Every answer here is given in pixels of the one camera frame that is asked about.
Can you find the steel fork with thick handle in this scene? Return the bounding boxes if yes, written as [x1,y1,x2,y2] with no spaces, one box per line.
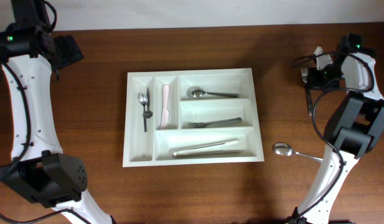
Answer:
[301,68,312,116]

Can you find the small steel teaspoon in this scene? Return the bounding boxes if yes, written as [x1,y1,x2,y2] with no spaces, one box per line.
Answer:
[139,93,148,133]

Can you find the pink plastic knife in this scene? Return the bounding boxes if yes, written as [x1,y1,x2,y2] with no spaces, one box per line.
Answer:
[160,84,169,129]

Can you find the large steel spoon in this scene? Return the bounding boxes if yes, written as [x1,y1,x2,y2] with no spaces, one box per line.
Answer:
[186,86,239,98]

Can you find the thin steel fork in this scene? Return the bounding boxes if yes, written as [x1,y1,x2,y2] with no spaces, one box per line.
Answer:
[185,117,242,129]

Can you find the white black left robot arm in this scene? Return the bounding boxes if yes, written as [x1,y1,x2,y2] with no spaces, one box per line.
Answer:
[0,0,114,223]

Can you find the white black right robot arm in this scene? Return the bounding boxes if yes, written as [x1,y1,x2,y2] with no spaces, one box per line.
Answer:
[286,34,384,223]

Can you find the white plastic cutlery tray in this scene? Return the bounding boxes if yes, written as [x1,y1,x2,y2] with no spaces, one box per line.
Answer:
[123,68,264,167]

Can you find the steel tongs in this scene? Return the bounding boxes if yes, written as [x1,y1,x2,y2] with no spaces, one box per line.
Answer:
[172,139,243,157]

